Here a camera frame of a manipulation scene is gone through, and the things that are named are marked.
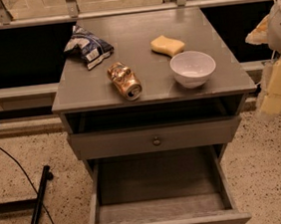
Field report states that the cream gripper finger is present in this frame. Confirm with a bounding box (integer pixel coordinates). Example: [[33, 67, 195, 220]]
[[259, 59, 281, 116], [245, 16, 268, 45]]

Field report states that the crushed orange soda can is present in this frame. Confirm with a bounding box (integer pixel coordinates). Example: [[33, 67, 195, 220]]
[[107, 62, 142, 101]]

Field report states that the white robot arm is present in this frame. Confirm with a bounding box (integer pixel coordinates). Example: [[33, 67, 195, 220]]
[[245, 0, 281, 119]]

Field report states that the yellow sponge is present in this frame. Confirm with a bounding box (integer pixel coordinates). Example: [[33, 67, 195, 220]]
[[150, 36, 185, 57]]

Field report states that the grey wooden drawer cabinet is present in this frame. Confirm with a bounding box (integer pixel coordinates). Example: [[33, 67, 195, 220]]
[[42, 1, 271, 224]]

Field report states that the black floor cable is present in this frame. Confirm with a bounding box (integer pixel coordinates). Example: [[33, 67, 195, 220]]
[[0, 135, 62, 224]]

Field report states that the open grey middle drawer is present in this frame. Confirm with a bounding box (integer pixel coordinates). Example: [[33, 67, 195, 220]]
[[89, 145, 251, 224]]

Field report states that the blue white chip bag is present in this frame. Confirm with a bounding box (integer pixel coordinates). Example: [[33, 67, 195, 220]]
[[64, 25, 114, 70]]

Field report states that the black metal stand leg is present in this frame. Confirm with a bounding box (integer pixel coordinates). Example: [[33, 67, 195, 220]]
[[30, 165, 53, 224]]

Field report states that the white bowl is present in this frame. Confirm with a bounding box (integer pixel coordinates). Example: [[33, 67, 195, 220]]
[[169, 51, 216, 89]]

